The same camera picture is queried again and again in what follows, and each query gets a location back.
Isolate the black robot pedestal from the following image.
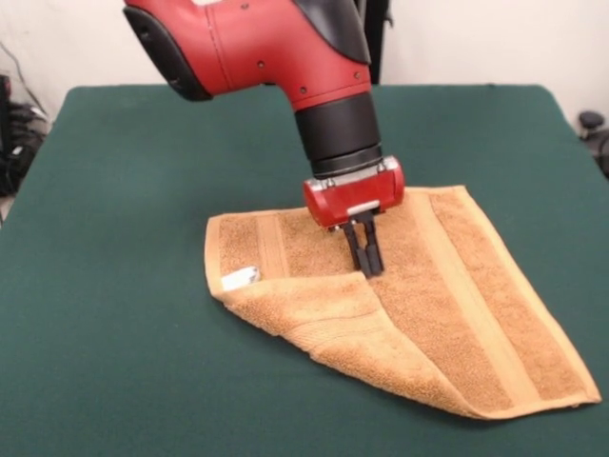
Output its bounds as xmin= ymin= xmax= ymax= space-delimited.
xmin=354 ymin=0 xmax=394 ymax=87

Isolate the thin grey cable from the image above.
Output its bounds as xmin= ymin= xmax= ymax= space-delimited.
xmin=0 ymin=40 xmax=49 ymax=115

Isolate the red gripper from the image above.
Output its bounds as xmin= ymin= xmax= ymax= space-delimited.
xmin=303 ymin=155 xmax=406 ymax=280

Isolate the dark green table cloth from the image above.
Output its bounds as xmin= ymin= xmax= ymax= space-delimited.
xmin=0 ymin=84 xmax=609 ymax=457

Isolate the tan terry towel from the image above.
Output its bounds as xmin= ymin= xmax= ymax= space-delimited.
xmin=204 ymin=185 xmax=602 ymax=421

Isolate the dark stand base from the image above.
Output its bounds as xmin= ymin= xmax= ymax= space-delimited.
xmin=577 ymin=109 xmax=609 ymax=180
xmin=0 ymin=73 xmax=49 ymax=196

